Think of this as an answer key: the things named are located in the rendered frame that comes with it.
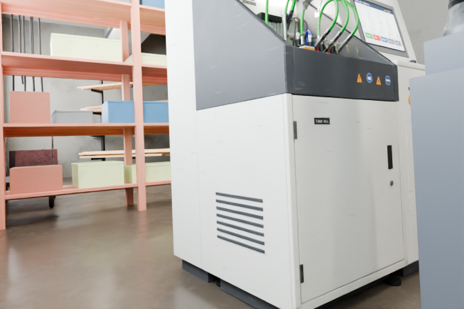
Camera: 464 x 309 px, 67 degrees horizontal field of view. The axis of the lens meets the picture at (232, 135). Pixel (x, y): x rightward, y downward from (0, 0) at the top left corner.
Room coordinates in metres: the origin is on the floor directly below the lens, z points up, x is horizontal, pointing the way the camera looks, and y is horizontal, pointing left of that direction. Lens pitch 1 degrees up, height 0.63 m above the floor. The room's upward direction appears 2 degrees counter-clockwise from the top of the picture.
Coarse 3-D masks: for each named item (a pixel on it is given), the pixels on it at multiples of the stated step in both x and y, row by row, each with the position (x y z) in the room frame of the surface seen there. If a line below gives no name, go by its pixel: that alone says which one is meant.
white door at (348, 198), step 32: (320, 128) 1.24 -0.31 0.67; (352, 128) 1.34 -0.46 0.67; (384, 128) 1.48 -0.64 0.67; (320, 160) 1.23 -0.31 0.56; (352, 160) 1.34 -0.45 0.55; (384, 160) 1.47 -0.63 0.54; (320, 192) 1.23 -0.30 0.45; (352, 192) 1.33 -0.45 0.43; (384, 192) 1.46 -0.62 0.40; (320, 224) 1.22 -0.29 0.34; (352, 224) 1.33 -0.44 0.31; (384, 224) 1.45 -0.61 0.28; (320, 256) 1.22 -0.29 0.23; (352, 256) 1.32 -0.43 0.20; (384, 256) 1.45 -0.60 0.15; (320, 288) 1.21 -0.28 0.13
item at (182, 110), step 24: (168, 0) 1.79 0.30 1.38; (168, 24) 1.80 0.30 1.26; (192, 24) 1.61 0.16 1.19; (168, 48) 1.81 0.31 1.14; (192, 48) 1.62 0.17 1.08; (168, 72) 1.82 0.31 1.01; (192, 72) 1.62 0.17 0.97; (168, 96) 1.83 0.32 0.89; (192, 96) 1.63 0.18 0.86; (192, 120) 1.64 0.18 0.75; (192, 144) 1.64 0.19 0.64; (192, 168) 1.65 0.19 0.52; (192, 192) 1.66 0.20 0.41; (192, 216) 1.66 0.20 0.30; (192, 240) 1.67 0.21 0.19; (192, 264) 1.74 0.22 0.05
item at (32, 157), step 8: (16, 152) 6.55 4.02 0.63; (24, 152) 6.64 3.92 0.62; (32, 152) 6.72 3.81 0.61; (40, 152) 6.80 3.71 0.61; (48, 152) 6.89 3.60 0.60; (56, 152) 6.98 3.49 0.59; (16, 160) 6.55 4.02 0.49; (24, 160) 6.63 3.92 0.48; (32, 160) 6.72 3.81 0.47; (40, 160) 6.80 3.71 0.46; (48, 160) 6.89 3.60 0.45; (56, 160) 6.97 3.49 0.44
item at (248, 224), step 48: (288, 96) 1.15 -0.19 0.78; (240, 144) 1.35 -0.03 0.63; (288, 144) 1.14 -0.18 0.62; (240, 192) 1.36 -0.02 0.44; (288, 192) 1.15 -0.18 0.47; (240, 240) 1.37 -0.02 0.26; (288, 240) 1.16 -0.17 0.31; (240, 288) 1.43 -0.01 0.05; (288, 288) 1.17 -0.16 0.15; (336, 288) 1.27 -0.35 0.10
